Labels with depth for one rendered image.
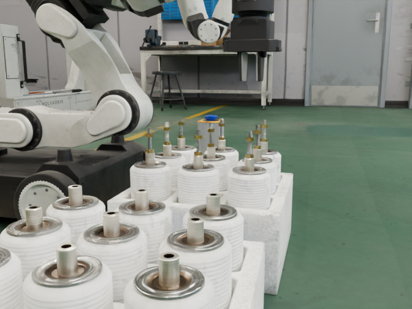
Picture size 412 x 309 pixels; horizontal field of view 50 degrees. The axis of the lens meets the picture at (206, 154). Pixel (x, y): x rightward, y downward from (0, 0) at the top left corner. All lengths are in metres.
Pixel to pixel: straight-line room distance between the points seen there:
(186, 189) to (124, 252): 0.42
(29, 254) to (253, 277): 0.31
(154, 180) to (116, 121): 0.38
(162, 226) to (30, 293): 0.26
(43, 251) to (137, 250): 0.13
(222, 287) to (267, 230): 0.38
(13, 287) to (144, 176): 0.51
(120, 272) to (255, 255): 0.23
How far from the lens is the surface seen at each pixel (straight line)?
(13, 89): 3.69
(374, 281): 1.11
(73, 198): 0.77
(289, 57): 6.08
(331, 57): 6.06
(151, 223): 0.69
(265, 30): 0.93
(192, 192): 0.98
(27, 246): 0.64
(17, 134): 1.53
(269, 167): 1.07
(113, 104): 1.34
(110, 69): 1.39
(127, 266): 0.60
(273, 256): 0.96
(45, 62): 7.35
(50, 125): 1.51
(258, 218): 0.93
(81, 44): 1.41
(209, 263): 0.56
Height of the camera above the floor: 0.47
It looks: 11 degrees down
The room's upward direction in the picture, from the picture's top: straight up
